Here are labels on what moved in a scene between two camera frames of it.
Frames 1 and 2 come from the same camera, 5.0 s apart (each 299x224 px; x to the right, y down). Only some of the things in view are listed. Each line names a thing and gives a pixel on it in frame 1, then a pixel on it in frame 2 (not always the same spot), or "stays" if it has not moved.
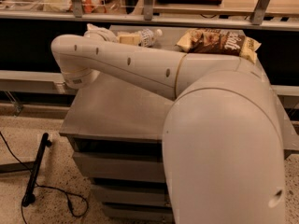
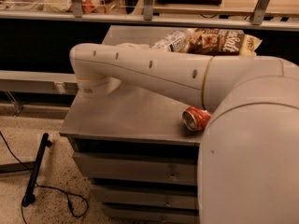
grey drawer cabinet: (118, 131) stays
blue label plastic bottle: (148, 36) -> (175, 42)
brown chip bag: (219, 42) stays
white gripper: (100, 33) -> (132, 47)
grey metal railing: (263, 18) stays
